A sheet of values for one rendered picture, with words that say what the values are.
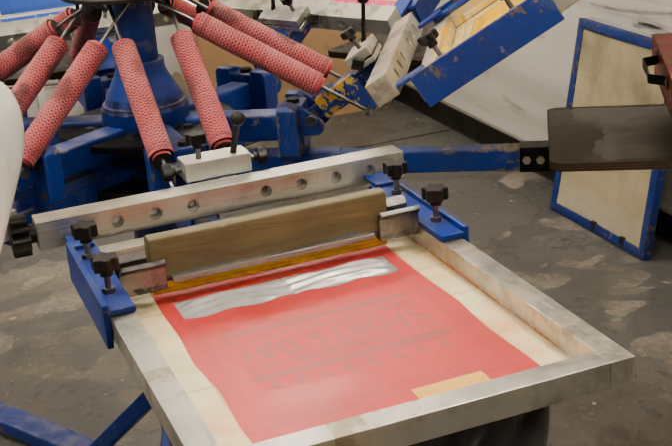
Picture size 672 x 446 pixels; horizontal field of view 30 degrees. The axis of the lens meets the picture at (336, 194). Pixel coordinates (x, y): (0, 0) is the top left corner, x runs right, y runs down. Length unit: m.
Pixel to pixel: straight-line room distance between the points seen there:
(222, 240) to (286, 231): 0.11
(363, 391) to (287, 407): 0.10
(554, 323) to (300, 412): 0.38
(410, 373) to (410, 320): 0.17
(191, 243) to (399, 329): 0.37
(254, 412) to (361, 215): 0.54
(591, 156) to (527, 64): 2.78
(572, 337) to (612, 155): 0.90
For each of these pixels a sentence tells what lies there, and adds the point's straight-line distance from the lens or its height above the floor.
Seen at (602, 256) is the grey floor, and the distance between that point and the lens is 4.54.
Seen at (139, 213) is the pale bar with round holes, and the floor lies 1.02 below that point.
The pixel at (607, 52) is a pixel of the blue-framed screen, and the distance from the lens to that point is 4.69.
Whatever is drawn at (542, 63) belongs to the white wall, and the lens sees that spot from 5.21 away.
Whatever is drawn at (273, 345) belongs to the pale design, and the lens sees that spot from 1.82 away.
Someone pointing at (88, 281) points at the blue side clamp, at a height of 1.01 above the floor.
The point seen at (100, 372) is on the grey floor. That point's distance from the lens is 3.98.
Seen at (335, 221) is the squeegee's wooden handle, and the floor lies 1.02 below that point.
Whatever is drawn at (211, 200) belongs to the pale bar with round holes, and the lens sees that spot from 2.24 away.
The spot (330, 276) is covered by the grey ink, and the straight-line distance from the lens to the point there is 2.02.
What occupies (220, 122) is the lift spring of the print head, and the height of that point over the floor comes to 1.08.
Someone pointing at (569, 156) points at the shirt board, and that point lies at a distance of 2.57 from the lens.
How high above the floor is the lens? 1.75
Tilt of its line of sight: 19 degrees down
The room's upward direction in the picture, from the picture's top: 5 degrees counter-clockwise
